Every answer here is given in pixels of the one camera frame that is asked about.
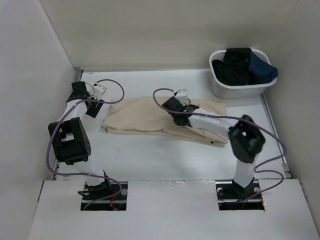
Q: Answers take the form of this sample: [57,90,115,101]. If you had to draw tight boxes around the navy trousers in basket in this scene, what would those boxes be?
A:
[245,51,278,85]

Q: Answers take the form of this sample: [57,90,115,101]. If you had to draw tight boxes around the white laundry basket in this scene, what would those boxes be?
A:
[208,48,278,100]

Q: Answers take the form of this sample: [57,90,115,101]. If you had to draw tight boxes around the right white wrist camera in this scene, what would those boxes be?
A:
[174,89,189,106]

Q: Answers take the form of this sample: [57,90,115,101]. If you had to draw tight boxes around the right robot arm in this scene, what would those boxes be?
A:
[162,97,266,200]

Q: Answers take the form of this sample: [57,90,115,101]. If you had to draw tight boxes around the beige trousers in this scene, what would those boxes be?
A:
[101,96,228,145]

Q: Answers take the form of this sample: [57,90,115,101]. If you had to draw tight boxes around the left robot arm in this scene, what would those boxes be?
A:
[52,81,112,200]

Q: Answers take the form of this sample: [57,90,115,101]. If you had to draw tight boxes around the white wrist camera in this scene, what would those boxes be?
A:
[174,89,189,106]
[93,84,107,100]

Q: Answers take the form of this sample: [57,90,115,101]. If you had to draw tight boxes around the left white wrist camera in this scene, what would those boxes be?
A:
[93,84,107,100]

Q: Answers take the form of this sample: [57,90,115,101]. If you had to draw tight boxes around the black trousers in basket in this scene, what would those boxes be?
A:
[211,48,252,86]

